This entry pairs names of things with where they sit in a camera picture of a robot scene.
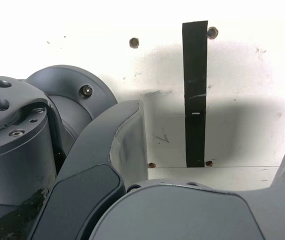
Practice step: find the black tape strip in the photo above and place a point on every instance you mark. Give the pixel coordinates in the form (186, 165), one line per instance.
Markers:
(195, 100)

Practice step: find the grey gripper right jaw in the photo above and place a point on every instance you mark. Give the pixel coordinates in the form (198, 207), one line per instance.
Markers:
(182, 215)

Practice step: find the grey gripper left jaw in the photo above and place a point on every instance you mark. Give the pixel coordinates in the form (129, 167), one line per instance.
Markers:
(87, 162)

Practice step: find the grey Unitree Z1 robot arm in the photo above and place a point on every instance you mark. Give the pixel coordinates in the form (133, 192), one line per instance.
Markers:
(15, 155)

